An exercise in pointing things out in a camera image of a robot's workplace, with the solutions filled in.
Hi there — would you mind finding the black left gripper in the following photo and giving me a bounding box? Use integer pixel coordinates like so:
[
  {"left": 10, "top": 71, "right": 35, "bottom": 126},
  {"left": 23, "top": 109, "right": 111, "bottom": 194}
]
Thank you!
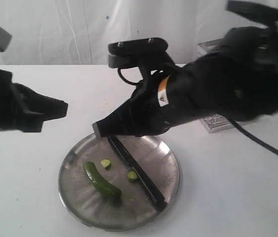
[{"left": 0, "top": 69, "right": 68, "bottom": 133}]

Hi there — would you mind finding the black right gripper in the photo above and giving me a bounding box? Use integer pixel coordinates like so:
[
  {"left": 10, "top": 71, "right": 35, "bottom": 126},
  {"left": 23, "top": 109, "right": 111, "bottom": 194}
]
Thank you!
[{"left": 92, "top": 74, "right": 174, "bottom": 138}]

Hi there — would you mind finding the green cucumber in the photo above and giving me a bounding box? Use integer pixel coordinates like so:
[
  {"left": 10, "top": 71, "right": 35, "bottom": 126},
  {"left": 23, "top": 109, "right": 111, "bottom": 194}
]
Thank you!
[{"left": 83, "top": 161, "right": 134, "bottom": 201}]

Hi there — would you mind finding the black handled knife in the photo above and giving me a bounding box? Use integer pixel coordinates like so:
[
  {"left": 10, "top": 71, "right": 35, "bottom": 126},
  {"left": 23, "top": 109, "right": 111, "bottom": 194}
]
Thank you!
[{"left": 107, "top": 136, "right": 167, "bottom": 212}]

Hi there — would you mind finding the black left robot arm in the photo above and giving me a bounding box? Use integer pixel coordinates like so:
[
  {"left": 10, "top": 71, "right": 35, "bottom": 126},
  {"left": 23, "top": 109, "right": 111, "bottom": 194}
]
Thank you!
[{"left": 0, "top": 70, "right": 68, "bottom": 133}]

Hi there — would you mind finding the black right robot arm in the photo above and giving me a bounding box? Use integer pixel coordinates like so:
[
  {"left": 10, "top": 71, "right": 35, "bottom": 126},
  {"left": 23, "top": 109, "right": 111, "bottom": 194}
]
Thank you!
[{"left": 92, "top": 27, "right": 278, "bottom": 138}]

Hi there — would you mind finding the white backdrop curtain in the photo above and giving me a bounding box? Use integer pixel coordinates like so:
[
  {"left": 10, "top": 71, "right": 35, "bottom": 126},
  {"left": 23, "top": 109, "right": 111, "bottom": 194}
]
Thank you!
[{"left": 0, "top": 0, "right": 278, "bottom": 66}]

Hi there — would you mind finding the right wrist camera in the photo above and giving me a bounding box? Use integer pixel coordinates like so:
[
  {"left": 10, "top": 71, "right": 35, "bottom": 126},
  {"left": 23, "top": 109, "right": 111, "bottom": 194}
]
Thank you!
[{"left": 107, "top": 38, "right": 174, "bottom": 71}]

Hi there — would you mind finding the chrome wire utensil holder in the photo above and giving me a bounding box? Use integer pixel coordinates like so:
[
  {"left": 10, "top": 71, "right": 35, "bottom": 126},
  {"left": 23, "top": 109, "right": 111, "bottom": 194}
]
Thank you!
[{"left": 197, "top": 39, "right": 234, "bottom": 133}]

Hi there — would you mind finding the black camera cable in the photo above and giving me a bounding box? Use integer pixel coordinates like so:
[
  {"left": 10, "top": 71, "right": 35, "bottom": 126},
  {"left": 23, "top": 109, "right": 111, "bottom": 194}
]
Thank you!
[{"left": 227, "top": 118, "right": 278, "bottom": 163}]

